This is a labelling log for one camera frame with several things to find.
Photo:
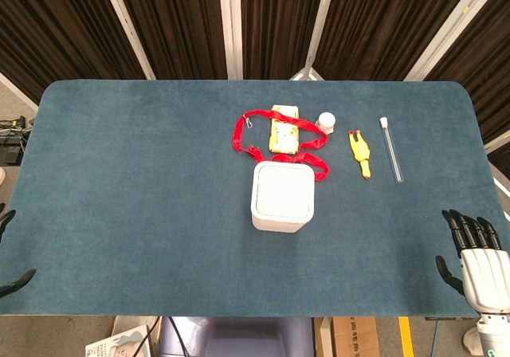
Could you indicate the white plastic box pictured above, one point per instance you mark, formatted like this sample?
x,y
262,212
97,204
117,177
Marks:
x,y
281,219

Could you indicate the blue felt table mat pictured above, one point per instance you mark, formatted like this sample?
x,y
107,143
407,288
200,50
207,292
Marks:
x,y
139,193

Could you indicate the dark brown curtain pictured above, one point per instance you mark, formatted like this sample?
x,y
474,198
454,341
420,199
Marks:
x,y
179,22

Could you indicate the yellow rubber chicken toy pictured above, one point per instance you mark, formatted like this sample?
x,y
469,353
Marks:
x,y
359,154

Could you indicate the small white capped bottle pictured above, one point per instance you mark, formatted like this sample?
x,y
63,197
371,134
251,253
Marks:
x,y
326,120

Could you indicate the white partition post with foot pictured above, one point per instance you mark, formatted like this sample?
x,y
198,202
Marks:
x,y
318,26

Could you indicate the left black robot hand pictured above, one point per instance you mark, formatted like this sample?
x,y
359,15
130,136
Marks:
x,y
18,280

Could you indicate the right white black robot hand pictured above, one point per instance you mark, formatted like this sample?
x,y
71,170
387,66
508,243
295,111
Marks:
x,y
484,277

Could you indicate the yellow card package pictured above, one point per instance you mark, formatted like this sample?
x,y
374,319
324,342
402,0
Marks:
x,y
283,138

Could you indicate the brown cardboard box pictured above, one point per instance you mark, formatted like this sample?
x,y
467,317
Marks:
x,y
350,337

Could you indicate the illustrated magazine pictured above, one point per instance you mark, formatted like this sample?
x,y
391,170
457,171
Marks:
x,y
119,343

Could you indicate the clear test tube white cap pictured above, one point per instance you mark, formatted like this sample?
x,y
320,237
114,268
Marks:
x,y
391,150

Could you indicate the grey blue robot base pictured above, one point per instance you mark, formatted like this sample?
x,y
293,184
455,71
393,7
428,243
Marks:
x,y
247,339

